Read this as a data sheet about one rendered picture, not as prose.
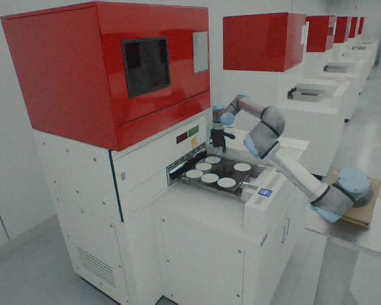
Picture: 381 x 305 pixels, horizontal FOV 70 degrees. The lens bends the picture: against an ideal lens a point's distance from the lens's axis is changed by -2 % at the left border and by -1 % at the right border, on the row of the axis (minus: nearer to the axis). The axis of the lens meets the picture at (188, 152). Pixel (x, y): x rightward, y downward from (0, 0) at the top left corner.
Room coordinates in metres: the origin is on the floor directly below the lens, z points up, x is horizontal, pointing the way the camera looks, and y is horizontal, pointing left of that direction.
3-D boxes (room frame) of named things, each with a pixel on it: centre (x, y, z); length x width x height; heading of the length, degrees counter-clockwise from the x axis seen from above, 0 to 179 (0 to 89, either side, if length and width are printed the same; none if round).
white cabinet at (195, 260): (1.51, -0.31, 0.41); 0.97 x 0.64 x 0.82; 145
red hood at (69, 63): (1.66, 0.37, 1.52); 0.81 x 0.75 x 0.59; 145
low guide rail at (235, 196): (1.37, -0.16, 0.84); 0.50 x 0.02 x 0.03; 55
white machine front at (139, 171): (1.48, 0.12, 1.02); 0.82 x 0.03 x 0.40; 145
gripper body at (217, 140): (1.67, -0.19, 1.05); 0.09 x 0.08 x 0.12; 113
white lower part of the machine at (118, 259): (1.68, 0.39, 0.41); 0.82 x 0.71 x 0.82; 145
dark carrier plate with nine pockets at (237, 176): (1.51, -0.18, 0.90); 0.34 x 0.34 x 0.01; 55
